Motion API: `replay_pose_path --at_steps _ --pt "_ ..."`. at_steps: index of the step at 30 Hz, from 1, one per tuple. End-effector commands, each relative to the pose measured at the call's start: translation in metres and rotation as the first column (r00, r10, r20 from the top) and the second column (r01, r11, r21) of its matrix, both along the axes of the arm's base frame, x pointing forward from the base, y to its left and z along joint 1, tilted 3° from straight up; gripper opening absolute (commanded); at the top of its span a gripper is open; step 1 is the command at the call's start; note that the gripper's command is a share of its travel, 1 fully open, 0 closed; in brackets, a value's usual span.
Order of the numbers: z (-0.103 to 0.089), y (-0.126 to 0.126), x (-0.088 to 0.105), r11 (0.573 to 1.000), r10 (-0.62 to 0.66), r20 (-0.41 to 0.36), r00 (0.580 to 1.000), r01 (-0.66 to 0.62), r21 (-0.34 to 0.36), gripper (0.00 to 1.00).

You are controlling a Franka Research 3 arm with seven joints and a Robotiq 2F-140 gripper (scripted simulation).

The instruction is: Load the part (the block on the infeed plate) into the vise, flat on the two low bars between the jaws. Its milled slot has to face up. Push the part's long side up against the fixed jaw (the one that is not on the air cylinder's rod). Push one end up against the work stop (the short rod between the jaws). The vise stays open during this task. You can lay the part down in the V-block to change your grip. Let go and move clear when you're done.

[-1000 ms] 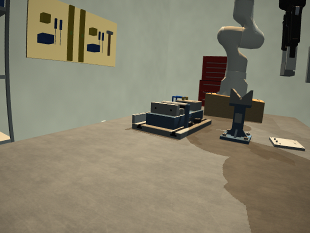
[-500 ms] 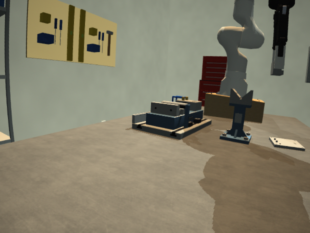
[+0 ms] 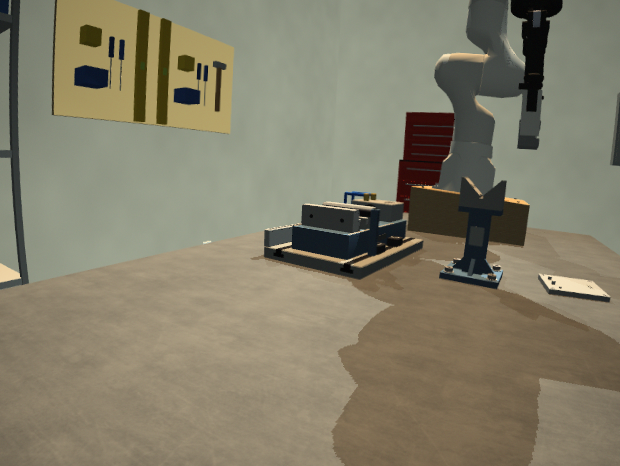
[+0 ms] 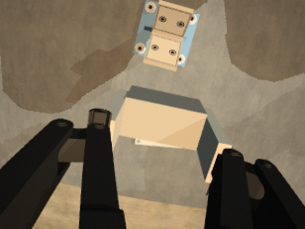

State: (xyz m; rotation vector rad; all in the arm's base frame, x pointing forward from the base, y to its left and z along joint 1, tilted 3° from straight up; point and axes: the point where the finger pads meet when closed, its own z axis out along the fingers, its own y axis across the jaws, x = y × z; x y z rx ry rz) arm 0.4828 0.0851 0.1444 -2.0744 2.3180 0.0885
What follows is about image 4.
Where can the beige slotted block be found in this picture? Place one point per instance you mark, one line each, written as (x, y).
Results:
(162, 117)

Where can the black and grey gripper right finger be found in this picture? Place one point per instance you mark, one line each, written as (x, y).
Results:
(273, 205)

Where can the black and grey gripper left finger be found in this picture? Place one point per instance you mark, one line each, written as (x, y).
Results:
(28, 180)

